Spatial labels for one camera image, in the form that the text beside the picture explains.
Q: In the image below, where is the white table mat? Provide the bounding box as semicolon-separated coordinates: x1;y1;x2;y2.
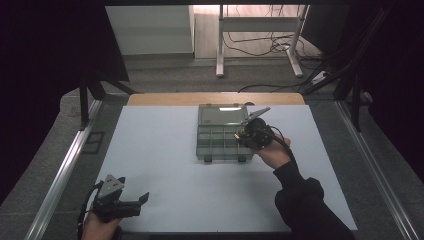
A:
95;104;358;235

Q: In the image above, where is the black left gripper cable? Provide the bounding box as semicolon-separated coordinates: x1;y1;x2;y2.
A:
77;180;105;240

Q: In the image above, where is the white cabinet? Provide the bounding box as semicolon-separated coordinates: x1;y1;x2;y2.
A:
105;4;195;56

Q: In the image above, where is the person's right hand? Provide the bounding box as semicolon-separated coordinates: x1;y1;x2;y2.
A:
252;134;294;170

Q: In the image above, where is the aluminium rail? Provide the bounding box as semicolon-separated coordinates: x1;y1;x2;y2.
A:
24;99;105;240
334;99;420;240

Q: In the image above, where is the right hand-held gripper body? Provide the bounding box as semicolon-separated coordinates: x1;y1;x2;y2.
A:
240;106;277;150

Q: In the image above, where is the tangle of black floor cables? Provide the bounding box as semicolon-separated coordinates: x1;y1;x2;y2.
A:
222;4;323;62

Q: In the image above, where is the person's left hand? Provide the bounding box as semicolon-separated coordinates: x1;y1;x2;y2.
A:
80;210;123;240

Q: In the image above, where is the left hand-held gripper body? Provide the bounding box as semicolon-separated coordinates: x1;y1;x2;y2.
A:
90;173;142;224

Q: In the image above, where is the dark curtain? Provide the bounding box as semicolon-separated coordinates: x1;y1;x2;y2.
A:
346;0;424;184
0;0;130;205

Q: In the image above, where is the dark floor plate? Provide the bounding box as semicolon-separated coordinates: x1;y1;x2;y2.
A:
81;131;106;155

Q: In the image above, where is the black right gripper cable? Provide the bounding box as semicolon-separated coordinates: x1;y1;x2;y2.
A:
265;125;297;162

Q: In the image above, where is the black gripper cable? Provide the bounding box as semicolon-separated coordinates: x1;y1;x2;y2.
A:
77;180;105;240
265;125;297;162

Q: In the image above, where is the white desk frame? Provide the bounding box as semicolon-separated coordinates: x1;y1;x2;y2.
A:
215;4;310;79

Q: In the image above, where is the clear grey compartment box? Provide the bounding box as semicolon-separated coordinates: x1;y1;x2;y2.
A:
195;103;258;164

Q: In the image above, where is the black metal stand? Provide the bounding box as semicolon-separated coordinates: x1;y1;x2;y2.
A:
78;70;138;130
298;4;393;133

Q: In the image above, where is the white power strip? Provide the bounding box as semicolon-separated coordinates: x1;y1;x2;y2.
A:
311;70;330;85

